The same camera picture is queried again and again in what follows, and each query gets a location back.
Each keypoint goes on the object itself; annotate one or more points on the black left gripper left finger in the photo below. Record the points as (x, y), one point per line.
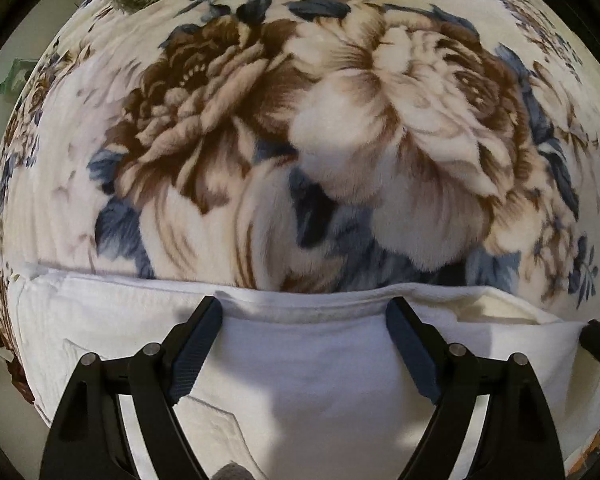
(89, 438)

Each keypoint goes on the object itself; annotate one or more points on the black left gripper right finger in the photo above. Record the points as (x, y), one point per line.
(518, 438)

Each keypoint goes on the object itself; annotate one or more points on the white pants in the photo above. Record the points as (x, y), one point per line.
(298, 386)

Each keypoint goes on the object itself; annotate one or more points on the floral bed blanket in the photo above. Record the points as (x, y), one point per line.
(311, 146)

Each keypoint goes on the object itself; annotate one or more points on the teal shelf rack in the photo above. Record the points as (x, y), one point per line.
(16, 78)

